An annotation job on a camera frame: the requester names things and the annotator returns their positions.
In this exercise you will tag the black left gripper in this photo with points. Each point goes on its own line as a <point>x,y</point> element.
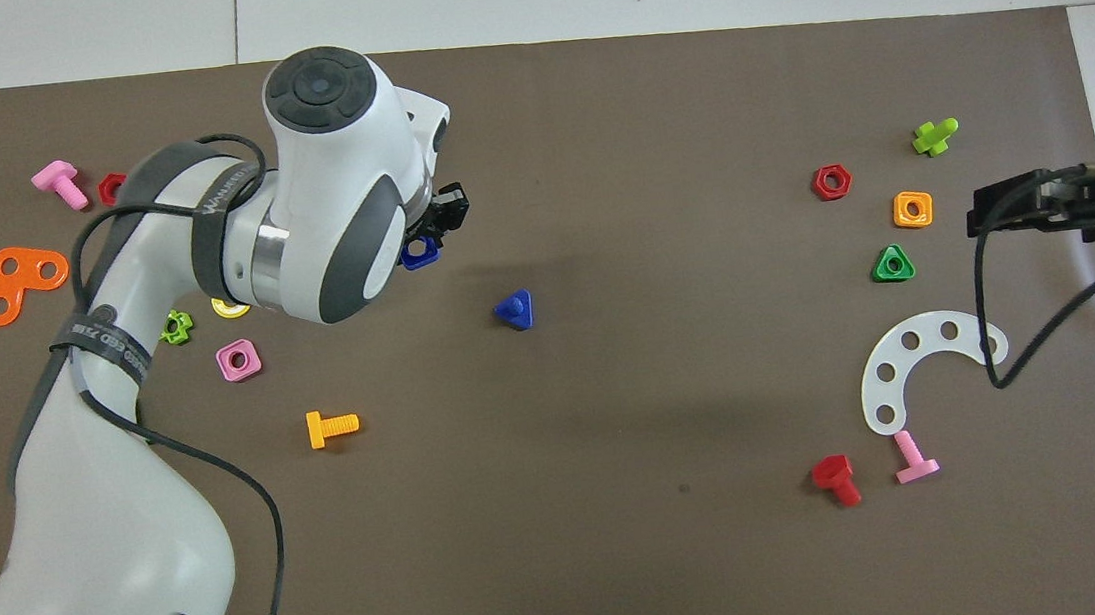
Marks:
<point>450,206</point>

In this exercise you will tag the blue square nut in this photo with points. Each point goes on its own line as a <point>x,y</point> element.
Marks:
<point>410,260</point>

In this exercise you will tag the blue triangle-head bolt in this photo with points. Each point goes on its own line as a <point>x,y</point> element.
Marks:
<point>515,309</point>

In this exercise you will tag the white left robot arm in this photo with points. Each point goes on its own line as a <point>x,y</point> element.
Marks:
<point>109,551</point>

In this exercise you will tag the lime green cross-head bolt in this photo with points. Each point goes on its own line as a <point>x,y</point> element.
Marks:
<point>931,140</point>

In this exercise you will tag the orange square nut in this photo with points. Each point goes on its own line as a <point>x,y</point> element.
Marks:
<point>902,218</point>

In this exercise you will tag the white curved five-hole plate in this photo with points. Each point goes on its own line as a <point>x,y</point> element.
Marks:
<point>929,323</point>

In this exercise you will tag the green triangular nut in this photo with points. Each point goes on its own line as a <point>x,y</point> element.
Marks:
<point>881,272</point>

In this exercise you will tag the red hexagonal nut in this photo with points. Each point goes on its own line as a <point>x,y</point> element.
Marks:
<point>823,191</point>
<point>108,189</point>

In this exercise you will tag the yellow three-hole plate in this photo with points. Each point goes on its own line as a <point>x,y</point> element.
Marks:
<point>228,308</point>

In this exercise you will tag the orange plastic bolt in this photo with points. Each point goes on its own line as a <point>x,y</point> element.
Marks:
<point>323,430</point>

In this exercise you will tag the pink square nut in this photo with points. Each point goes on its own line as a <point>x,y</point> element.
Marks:
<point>227,368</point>

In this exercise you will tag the lime green cross nut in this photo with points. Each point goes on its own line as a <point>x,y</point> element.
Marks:
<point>170,334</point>

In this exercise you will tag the pink plastic bolt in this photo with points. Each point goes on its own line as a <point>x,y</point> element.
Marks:
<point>58,179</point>
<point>914,463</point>

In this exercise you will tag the brown table mat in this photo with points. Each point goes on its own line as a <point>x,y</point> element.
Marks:
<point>567,507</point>

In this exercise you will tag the red hex-head bolt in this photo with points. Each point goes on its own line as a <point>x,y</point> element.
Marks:
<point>833,473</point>

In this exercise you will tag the orange angled three-hole plate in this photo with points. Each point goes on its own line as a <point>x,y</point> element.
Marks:
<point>8,284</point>

